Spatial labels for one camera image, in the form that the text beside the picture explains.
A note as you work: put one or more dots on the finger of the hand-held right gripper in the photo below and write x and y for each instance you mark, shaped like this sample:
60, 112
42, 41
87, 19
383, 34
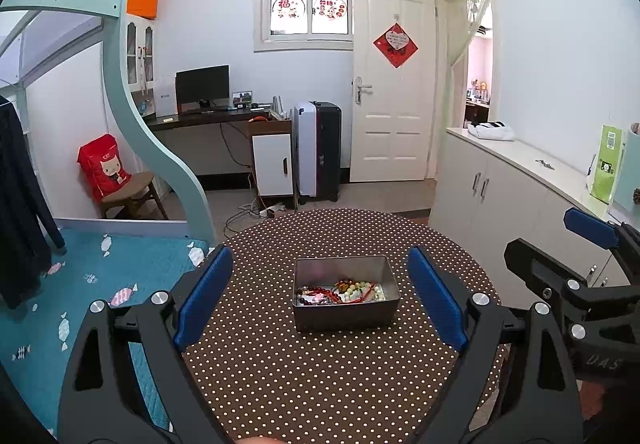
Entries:
590, 226
530, 261

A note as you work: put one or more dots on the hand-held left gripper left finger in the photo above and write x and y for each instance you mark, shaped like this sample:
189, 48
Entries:
205, 296

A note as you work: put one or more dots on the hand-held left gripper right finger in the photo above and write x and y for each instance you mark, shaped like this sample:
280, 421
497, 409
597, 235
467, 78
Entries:
435, 299

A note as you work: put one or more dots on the grey metal tin box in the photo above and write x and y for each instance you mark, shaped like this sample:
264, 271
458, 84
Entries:
345, 316

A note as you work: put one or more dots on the green paper bag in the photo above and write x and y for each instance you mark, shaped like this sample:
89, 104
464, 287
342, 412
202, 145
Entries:
605, 173

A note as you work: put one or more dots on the pale teal bag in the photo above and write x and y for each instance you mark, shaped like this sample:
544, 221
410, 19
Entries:
629, 168

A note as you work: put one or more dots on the white sideboard cabinet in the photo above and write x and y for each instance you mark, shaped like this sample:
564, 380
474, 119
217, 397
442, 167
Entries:
500, 184

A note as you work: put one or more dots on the white power strip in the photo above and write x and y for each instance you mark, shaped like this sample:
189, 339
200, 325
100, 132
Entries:
272, 210

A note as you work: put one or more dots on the wooden chair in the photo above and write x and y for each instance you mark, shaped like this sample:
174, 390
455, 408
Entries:
137, 184

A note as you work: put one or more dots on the blue candy-print blanket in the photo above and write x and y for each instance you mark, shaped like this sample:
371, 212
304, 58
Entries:
75, 274

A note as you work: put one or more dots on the white folded cloth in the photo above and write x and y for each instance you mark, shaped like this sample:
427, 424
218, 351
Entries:
492, 131

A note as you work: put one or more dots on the small white cabinet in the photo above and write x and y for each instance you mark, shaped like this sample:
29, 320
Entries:
270, 163

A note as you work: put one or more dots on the red cartoon bag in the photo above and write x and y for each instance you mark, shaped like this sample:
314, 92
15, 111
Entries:
102, 163

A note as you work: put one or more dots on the dark wooden desk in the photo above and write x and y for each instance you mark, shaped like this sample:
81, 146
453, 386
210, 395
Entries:
200, 119

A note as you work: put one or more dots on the white panel door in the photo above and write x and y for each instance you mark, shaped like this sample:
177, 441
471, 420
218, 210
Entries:
390, 123

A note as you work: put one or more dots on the white and black suitcase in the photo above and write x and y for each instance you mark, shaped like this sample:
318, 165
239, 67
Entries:
325, 148

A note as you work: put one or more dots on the white box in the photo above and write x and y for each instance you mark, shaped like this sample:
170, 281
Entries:
165, 103

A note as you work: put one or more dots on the dark hanging clothing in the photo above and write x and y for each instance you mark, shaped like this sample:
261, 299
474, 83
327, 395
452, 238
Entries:
25, 199

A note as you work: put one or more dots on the black computer monitor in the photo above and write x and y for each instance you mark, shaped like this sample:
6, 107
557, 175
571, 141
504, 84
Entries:
202, 83

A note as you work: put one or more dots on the white lace curtain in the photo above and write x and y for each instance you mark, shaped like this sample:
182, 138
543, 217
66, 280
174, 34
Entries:
467, 33

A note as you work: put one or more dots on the white glass-door cupboard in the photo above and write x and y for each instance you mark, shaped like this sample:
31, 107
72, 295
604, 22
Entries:
135, 53

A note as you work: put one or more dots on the red door decoration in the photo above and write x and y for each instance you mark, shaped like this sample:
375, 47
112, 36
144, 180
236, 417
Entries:
395, 43

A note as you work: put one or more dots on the orange box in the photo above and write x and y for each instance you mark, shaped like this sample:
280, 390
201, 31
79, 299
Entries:
142, 1

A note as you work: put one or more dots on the pale teal bunk bed frame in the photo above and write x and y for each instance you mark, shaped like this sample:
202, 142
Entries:
165, 163

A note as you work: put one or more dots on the small photo frame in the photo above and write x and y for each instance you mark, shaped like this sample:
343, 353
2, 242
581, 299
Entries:
243, 98

